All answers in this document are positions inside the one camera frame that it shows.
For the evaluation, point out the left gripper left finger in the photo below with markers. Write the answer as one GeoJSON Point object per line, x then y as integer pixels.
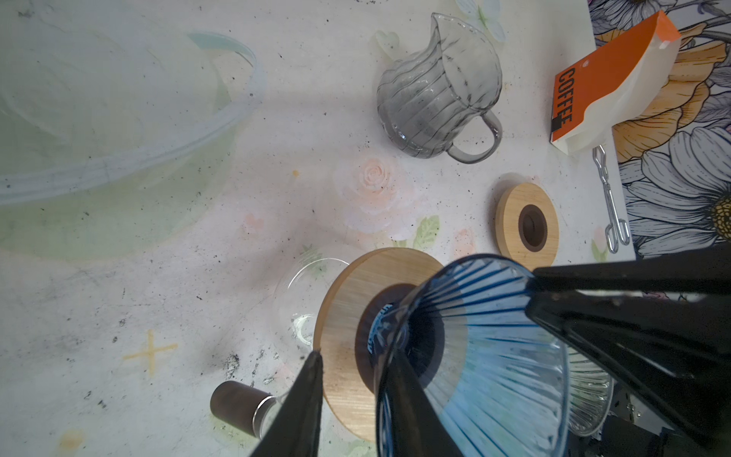
{"type": "Point", "coordinates": [295, 430]}

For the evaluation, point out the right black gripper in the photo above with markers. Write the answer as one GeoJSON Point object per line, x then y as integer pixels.
{"type": "Point", "coordinates": [659, 326]}

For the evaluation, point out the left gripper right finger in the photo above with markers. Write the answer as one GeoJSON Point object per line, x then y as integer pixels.
{"type": "Point", "coordinates": [410, 427]}

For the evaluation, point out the clear glass carafe wooden handle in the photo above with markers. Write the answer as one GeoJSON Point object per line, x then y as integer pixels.
{"type": "Point", "coordinates": [290, 322]}

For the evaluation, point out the blue glass dripper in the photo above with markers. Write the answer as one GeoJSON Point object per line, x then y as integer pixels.
{"type": "Point", "coordinates": [497, 381]}

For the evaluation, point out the grey glass dripper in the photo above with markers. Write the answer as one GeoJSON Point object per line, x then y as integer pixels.
{"type": "Point", "coordinates": [590, 389]}

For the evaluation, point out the orange white coffee bag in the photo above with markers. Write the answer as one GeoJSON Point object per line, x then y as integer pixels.
{"type": "Point", "coordinates": [615, 83]}

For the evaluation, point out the metal tongs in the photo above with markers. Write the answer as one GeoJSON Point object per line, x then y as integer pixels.
{"type": "Point", "coordinates": [617, 232]}

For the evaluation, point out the grey ribbed glass pitcher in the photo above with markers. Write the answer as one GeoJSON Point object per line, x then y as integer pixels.
{"type": "Point", "coordinates": [426, 100]}

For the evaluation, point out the clear plastic bowl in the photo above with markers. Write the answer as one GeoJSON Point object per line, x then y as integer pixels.
{"type": "Point", "coordinates": [116, 126]}

